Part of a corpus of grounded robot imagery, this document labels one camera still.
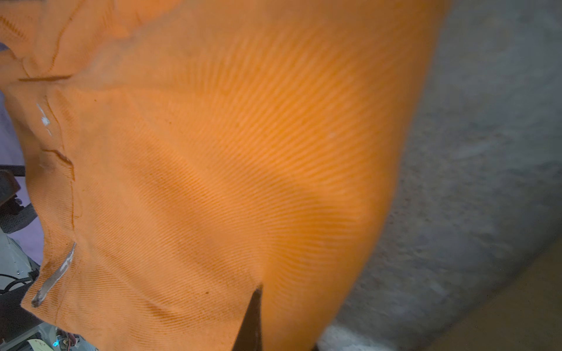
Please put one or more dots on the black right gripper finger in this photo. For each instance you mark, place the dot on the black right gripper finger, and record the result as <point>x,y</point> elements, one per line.
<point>249,337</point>

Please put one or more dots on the orange pants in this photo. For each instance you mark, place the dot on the orange pants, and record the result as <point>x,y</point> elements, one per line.
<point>181,154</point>

